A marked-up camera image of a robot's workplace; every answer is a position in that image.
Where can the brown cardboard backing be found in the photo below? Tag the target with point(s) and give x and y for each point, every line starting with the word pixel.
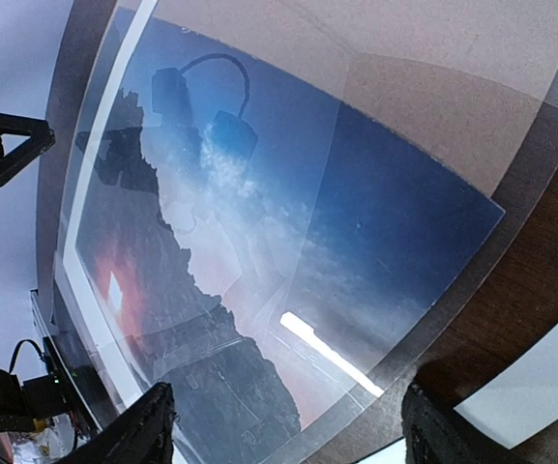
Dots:
pixel 463 80

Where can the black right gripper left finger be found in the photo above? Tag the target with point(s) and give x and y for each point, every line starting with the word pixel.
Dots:
pixel 142 434

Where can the landscape photo print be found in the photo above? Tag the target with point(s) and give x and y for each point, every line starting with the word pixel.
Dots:
pixel 251 239

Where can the clear acrylic sheet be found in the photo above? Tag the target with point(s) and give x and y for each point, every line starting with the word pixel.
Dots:
pixel 85 58

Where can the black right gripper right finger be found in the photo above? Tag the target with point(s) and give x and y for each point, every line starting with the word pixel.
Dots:
pixel 436 433

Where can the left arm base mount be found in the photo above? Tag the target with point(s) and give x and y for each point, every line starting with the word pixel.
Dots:
pixel 23 403

